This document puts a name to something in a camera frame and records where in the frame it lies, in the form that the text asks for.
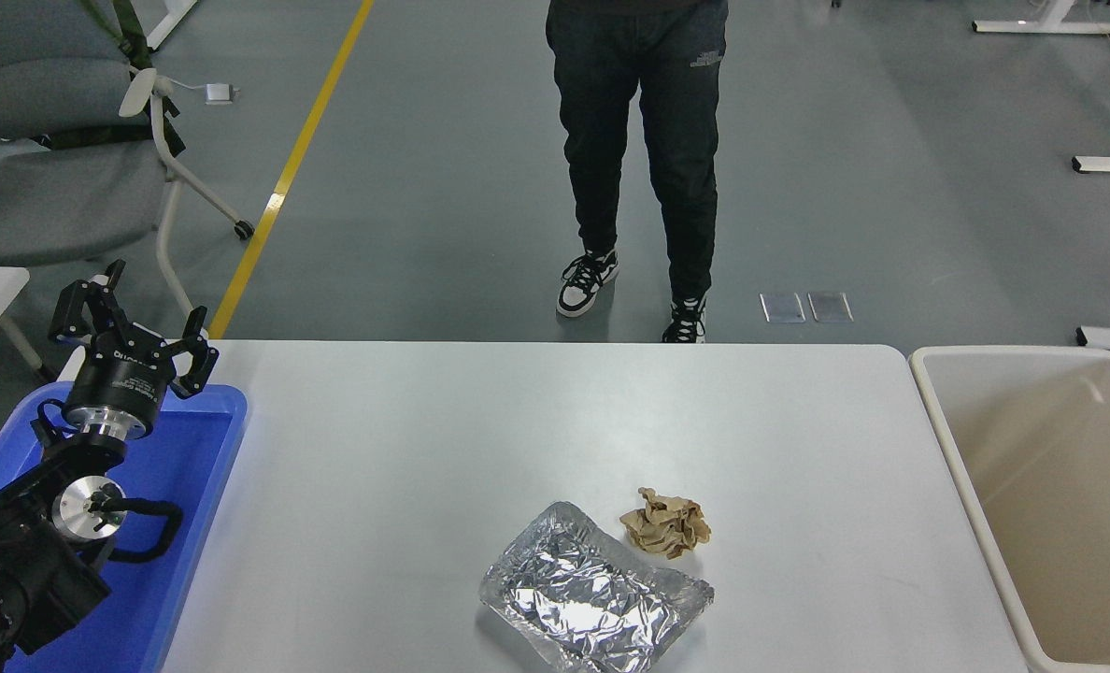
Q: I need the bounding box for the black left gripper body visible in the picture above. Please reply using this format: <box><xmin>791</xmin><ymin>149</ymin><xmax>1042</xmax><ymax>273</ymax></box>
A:
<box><xmin>62</xmin><ymin>322</ymin><xmax>179</xmax><ymax>437</ymax></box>

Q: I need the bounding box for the silver foil tray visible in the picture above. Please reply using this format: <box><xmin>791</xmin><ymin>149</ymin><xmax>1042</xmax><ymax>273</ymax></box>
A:
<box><xmin>478</xmin><ymin>501</ymin><xmax>716</xmax><ymax>673</ymax></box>

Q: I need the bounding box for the tan paper ball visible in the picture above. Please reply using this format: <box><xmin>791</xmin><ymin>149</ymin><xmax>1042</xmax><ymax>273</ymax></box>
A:
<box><xmin>620</xmin><ymin>487</ymin><xmax>713</xmax><ymax>561</ymax></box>

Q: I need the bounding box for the grey office chair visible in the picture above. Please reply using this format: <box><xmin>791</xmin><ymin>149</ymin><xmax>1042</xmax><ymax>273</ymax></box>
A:
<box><xmin>0</xmin><ymin>0</ymin><xmax>257</xmax><ymax>323</ymax></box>

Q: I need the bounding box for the blue plastic tray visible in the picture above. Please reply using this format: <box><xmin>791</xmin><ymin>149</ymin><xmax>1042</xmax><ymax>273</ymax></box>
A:
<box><xmin>0</xmin><ymin>381</ymin><xmax>249</xmax><ymax>673</ymax></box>

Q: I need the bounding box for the person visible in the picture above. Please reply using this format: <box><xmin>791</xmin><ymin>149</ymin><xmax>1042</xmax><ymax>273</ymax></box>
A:
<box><xmin>546</xmin><ymin>0</ymin><xmax>730</xmax><ymax>344</ymax></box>

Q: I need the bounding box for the large pale plastic bin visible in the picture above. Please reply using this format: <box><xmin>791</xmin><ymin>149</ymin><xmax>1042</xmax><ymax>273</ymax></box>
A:
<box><xmin>908</xmin><ymin>344</ymin><xmax>1110</xmax><ymax>673</ymax></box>

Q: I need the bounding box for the olive green bag strap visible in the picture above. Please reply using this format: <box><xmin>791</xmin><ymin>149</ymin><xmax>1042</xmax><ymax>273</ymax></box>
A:
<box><xmin>36</xmin><ymin>0</ymin><xmax>187</xmax><ymax>155</ymax></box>

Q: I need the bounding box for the white desk base frame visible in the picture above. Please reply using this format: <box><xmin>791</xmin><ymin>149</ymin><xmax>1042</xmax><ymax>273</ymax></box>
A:
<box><xmin>974</xmin><ymin>0</ymin><xmax>1110</xmax><ymax>36</ymax></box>

